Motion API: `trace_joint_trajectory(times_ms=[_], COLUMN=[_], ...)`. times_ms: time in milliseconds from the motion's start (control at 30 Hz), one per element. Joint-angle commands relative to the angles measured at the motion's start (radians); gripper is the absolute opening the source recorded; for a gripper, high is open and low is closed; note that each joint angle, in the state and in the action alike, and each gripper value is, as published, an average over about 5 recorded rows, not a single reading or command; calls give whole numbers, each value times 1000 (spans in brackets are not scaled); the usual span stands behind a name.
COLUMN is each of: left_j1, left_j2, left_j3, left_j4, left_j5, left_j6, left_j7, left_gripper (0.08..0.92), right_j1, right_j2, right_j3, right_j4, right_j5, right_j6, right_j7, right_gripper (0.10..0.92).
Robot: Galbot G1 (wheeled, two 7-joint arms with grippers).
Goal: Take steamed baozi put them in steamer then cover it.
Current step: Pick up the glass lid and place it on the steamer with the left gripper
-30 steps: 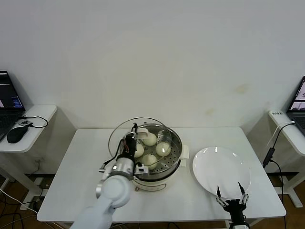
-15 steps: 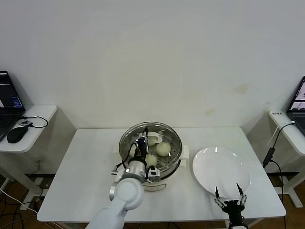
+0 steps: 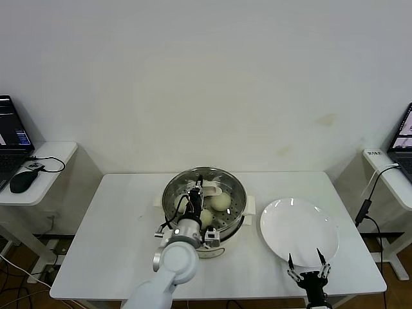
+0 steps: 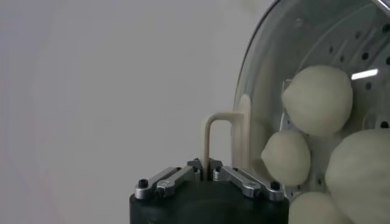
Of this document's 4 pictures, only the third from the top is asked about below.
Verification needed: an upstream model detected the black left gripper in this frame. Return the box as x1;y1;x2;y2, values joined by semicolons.
187;174;207;223

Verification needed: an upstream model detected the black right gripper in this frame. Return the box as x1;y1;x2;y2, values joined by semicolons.
286;247;332;305

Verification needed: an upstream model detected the white steamed baozi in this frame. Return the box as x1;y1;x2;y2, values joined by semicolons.
200;209;214;228
173;194;190;213
211;192;232;212

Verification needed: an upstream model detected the stainless steel steamer basket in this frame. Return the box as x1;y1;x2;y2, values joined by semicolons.
162;167;248;238

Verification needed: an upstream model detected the white round plate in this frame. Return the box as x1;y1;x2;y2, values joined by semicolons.
259;197;339;268

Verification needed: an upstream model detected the cream electric cooker base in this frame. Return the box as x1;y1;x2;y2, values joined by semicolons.
151;192;256;260

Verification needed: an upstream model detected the white side table with label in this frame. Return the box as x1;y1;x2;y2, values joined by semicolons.
360;148;412;281

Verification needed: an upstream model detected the white side table with mouse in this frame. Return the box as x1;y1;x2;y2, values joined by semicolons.
0;141;79;285

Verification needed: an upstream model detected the black laptop with light screen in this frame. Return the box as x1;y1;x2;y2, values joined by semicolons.
386;102;412;184

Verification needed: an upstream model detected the black computer mouse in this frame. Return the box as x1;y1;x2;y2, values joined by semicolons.
9;170;38;194

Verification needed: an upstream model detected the black laptop with dark screen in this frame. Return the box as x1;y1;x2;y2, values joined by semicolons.
0;95;35;191

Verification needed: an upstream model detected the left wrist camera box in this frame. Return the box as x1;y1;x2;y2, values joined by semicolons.
203;227;222;250

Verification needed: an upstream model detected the black cable with adapter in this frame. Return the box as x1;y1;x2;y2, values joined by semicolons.
353;164;400;274

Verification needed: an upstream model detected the white laptop cable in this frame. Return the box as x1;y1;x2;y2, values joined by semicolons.
360;163;400;198

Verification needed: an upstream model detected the thin black mouse cable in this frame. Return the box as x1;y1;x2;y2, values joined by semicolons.
28;156;66;174

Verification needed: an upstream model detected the white floor cable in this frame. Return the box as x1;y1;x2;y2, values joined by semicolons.
0;254;52;287

